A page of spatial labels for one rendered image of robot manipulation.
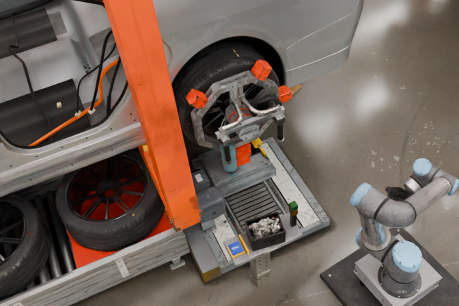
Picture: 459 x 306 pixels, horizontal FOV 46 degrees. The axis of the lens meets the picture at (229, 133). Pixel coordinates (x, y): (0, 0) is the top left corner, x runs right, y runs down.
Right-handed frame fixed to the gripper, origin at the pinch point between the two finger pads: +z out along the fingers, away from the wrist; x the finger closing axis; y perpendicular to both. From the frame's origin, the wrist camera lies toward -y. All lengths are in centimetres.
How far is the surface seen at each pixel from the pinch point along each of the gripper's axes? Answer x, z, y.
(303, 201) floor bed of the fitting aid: 73, 32, 27
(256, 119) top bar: 54, 11, -63
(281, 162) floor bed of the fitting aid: 110, 25, 20
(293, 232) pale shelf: 26, 43, -8
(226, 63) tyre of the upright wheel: 77, 0, -89
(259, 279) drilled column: 36, 81, 10
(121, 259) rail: 59, 126, -58
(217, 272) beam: 52, 99, -3
